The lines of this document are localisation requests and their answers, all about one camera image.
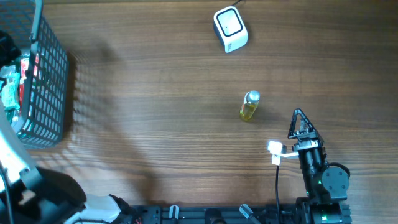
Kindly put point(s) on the grey plastic mesh basket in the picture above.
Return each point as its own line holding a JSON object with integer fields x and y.
{"x": 43, "y": 108}

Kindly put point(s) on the yellow liquid glass bottle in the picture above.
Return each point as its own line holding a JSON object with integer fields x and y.
{"x": 249, "y": 105}

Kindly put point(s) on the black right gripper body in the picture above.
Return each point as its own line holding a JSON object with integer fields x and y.
{"x": 313, "y": 144}

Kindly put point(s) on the green gloves package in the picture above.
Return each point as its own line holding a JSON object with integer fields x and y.
{"x": 20, "y": 66}

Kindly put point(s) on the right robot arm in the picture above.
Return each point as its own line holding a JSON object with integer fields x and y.
{"x": 326, "y": 182}

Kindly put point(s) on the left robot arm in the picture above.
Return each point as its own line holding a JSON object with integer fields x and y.
{"x": 32, "y": 194}

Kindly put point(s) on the white barcode scanner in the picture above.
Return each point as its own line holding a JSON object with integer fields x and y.
{"x": 230, "y": 29}

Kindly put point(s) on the light green wipes pack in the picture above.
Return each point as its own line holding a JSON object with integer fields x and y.
{"x": 9, "y": 91}

